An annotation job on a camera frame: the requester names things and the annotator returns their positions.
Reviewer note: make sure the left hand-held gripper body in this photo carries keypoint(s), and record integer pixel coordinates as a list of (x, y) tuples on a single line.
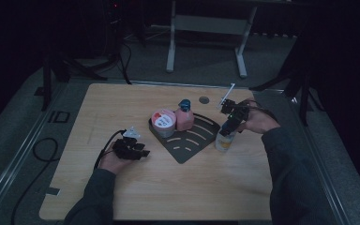
[(126, 148)]

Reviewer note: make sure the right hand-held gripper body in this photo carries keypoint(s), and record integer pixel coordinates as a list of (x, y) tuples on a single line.
[(239, 114)]

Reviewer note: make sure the clear bottle with blue cap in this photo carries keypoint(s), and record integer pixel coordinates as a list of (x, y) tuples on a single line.
[(225, 144)]

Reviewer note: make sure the round pink cream tub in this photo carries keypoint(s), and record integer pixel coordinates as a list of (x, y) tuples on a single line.
[(164, 123)]

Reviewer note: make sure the black slotted corner rack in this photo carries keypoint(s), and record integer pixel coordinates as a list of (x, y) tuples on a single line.
[(181, 156)]

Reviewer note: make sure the pink pump soap bottle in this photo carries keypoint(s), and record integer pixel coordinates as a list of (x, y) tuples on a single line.
[(185, 120)]

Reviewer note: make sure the person's left hand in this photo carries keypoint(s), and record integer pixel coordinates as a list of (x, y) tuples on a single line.
[(112, 164)]

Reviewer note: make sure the person's right hand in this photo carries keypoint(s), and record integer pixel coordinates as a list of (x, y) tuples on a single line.
[(259, 122)]

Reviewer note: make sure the grey table grommet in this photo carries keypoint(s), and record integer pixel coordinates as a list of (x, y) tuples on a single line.
[(204, 100)]

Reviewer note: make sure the black metal stand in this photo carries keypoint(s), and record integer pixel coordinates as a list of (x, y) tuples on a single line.
[(304, 103), (47, 87)]

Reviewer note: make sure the white desk frame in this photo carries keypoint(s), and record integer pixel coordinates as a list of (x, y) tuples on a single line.
[(206, 24)]

